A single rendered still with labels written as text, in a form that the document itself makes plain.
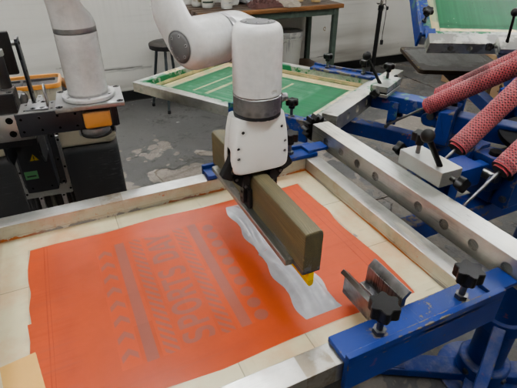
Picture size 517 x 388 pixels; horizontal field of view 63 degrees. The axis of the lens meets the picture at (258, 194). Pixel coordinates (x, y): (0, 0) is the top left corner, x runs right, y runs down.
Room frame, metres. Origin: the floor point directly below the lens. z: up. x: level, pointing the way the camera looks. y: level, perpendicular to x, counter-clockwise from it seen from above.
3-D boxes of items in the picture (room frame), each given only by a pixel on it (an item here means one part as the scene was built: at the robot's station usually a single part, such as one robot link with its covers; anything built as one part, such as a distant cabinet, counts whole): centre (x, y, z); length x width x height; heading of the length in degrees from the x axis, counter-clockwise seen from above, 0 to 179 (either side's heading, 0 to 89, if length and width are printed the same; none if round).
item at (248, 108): (0.64, 0.00, 1.26); 0.09 x 0.07 x 0.03; 115
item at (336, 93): (1.56, -0.12, 1.05); 1.08 x 0.61 x 0.23; 55
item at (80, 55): (1.05, 0.43, 1.21); 0.16 x 0.13 x 0.15; 20
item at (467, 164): (0.83, -0.42, 1.02); 0.17 x 0.06 x 0.05; 115
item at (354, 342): (0.45, -0.24, 0.98); 0.30 x 0.05 x 0.07; 115
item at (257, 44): (0.67, 0.02, 1.33); 0.15 x 0.10 x 0.11; 47
